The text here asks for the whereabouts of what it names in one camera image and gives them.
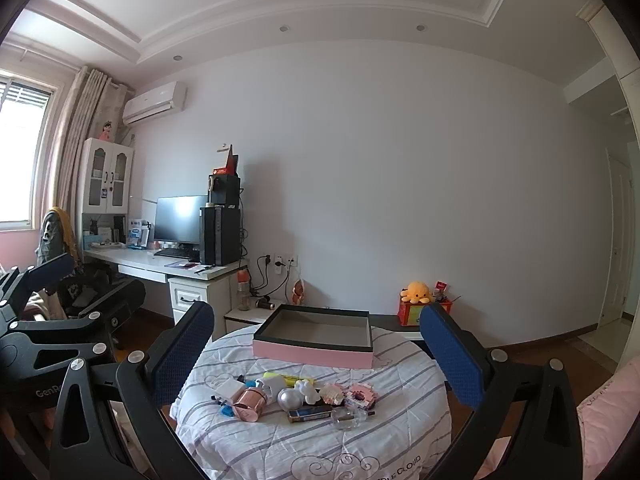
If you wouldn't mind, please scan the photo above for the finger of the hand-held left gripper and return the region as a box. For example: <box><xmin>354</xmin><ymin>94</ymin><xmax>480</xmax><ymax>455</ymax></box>
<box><xmin>10</xmin><ymin>279</ymin><xmax>147</xmax><ymax>361</ymax></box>
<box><xmin>0</xmin><ymin>252</ymin><xmax>75</xmax><ymax>333</ymax></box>

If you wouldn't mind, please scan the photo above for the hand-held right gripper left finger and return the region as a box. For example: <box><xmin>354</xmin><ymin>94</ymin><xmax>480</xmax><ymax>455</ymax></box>
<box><xmin>49</xmin><ymin>301</ymin><xmax>216</xmax><ymax>480</ymax></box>

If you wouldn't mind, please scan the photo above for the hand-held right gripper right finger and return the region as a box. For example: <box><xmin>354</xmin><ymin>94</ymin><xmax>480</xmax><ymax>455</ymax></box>
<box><xmin>419</xmin><ymin>302</ymin><xmax>583</xmax><ymax>480</ymax></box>

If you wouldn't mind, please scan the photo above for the white charger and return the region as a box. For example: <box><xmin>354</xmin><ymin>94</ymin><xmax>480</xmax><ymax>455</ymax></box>
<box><xmin>214</xmin><ymin>377</ymin><xmax>246</xmax><ymax>403</ymax></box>

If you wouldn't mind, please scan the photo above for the rose gold can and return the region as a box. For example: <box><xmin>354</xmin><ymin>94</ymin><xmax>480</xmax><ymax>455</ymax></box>
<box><xmin>232</xmin><ymin>387</ymin><xmax>266</xmax><ymax>422</ymax></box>

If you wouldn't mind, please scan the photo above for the small white object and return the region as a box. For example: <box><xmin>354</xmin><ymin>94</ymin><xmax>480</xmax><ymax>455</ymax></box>
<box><xmin>257</xmin><ymin>377</ymin><xmax>286</xmax><ymax>401</ymax></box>

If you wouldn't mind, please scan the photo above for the pink ring block toy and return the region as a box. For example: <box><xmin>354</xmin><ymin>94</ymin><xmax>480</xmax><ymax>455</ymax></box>
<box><xmin>345</xmin><ymin>384</ymin><xmax>376</xmax><ymax>408</ymax></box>

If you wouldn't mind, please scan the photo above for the silver ball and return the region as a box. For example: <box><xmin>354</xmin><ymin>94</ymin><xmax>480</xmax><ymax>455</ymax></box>
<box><xmin>277</xmin><ymin>388</ymin><xmax>305</xmax><ymax>411</ymax></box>

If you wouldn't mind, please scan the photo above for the clear glass bottle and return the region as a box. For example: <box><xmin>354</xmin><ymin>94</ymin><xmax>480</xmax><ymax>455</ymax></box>
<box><xmin>331</xmin><ymin>406</ymin><xmax>366</xmax><ymax>430</ymax></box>

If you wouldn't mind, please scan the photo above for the white pink block toy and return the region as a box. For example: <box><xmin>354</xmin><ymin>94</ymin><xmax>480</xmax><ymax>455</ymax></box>
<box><xmin>317</xmin><ymin>382</ymin><xmax>346</xmax><ymax>407</ymax></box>

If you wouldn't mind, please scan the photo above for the pink cardboard box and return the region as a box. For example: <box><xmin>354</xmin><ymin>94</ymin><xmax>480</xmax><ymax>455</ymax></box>
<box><xmin>251</xmin><ymin>304</ymin><xmax>375</xmax><ymax>370</ymax></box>

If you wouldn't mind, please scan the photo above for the white figurine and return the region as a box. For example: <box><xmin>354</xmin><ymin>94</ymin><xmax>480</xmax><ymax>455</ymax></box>
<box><xmin>295</xmin><ymin>379</ymin><xmax>321</xmax><ymax>405</ymax></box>

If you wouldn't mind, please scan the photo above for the blue cigarette box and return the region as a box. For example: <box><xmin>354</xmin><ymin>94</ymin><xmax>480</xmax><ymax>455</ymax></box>
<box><xmin>287</xmin><ymin>406</ymin><xmax>333</xmax><ymax>423</ymax></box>

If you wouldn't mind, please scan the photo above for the black office chair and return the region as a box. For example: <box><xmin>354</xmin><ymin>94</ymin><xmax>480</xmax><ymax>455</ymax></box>
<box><xmin>37</xmin><ymin>240</ymin><xmax>146</xmax><ymax>351</ymax></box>

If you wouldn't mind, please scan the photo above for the dark jacket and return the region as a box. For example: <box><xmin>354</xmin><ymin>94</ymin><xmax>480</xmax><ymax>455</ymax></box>
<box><xmin>36</xmin><ymin>206</ymin><xmax>81</xmax><ymax>271</ymax></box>

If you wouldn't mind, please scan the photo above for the white desk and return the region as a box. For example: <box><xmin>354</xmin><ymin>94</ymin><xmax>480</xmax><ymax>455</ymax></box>
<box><xmin>82</xmin><ymin>247</ymin><xmax>248</xmax><ymax>328</ymax></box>

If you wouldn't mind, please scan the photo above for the red printed box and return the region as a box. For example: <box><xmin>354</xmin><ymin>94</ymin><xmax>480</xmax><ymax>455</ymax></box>
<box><xmin>397</xmin><ymin>295</ymin><xmax>453</xmax><ymax>328</ymax></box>

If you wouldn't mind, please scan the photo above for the orange octopus plush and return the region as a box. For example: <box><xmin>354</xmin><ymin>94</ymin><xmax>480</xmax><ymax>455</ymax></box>
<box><xmin>400</xmin><ymin>281</ymin><xmax>436</xmax><ymax>305</ymax></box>

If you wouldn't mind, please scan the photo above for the orange capped bottle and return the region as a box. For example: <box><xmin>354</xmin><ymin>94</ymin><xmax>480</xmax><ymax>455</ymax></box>
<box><xmin>236</xmin><ymin>267</ymin><xmax>252</xmax><ymax>311</ymax></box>

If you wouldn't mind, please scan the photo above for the white glass-door cabinet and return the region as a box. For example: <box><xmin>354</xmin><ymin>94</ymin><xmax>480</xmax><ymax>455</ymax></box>
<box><xmin>80</xmin><ymin>137</ymin><xmax>136</xmax><ymax>251</ymax></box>

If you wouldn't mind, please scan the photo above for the black computer monitor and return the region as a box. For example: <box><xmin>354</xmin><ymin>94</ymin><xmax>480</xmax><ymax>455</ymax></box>
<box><xmin>153</xmin><ymin>195</ymin><xmax>208</xmax><ymax>256</ymax></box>

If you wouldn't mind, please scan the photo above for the window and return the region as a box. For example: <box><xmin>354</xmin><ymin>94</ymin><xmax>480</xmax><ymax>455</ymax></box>
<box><xmin>0</xmin><ymin>72</ymin><xmax>56</xmax><ymax>231</ymax></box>

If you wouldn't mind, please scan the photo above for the black computer tower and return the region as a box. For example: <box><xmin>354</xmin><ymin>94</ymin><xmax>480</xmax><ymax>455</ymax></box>
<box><xmin>199</xmin><ymin>205</ymin><xmax>242</xmax><ymax>267</ymax></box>

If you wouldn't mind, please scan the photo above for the beige curtain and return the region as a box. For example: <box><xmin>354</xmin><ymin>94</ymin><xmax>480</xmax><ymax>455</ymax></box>
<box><xmin>47</xmin><ymin>65</ymin><xmax>133</xmax><ymax>261</ymax></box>

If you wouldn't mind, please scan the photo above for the striped white quilt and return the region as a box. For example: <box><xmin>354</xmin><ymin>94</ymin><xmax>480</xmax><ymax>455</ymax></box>
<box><xmin>170</xmin><ymin>324</ymin><xmax>453</xmax><ymax>480</ymax></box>

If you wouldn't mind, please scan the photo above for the black speaker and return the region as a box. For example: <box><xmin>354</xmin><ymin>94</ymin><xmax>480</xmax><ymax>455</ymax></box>
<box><xmin>208</xmin><ymin>174</ymin><xmax>242</xmax><ymax>207</ymax></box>

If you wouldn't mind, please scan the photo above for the pink blanket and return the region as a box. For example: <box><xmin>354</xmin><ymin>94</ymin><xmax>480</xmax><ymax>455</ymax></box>
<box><xmin>575</xmin><ymin>365</ymin><xmax>626</xmax><ymax>480</ymax></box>

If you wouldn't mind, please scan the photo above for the white air conditioner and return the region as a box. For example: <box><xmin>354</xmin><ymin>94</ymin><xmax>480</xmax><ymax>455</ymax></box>
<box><xmin>122</xmin><ymin>81</ymin><xmax>188</xmax><ymax>126</ymax></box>

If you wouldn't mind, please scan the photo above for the white door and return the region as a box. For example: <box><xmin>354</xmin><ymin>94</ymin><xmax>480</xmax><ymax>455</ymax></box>
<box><xmin>597</xmin><ymin>150</ymin><xmax>633</xmax><ymax>328</ymax></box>

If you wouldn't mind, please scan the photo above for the white wardrobe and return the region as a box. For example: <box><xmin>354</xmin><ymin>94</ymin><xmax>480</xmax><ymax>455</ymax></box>
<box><xmin>562</xmin><ymin>0</ymin><xmax>640</xmax><ymax>111</ymax></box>

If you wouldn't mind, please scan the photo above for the black power cable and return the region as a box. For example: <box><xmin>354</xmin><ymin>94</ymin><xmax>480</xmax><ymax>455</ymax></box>
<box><xmin>250</xmin><ymin>255</ymin><xmax>273</xmax><ymax>296</ymax></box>

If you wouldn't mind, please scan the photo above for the white wall socket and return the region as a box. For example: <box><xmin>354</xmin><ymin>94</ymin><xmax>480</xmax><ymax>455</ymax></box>
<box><xmin>265</xmin><ymin>254</ymin><xmax>299</xmax><ymax>277</ymax></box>

